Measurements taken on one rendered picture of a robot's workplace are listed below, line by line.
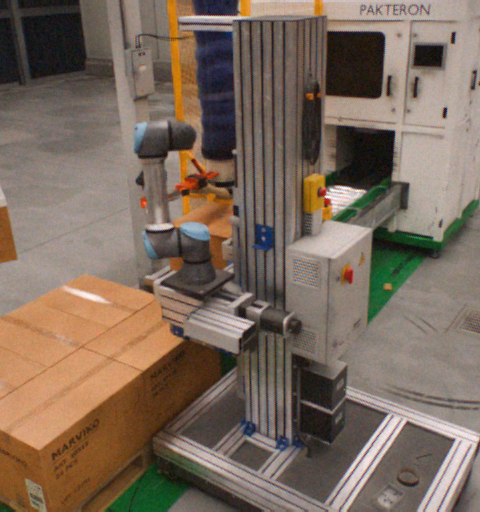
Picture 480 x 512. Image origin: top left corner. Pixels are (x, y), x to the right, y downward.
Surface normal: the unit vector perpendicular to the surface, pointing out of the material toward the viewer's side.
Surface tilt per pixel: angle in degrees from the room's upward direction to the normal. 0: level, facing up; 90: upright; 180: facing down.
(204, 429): 0
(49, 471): 90
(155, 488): 0
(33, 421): 0
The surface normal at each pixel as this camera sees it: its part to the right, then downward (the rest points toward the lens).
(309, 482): -0.04, -0.91
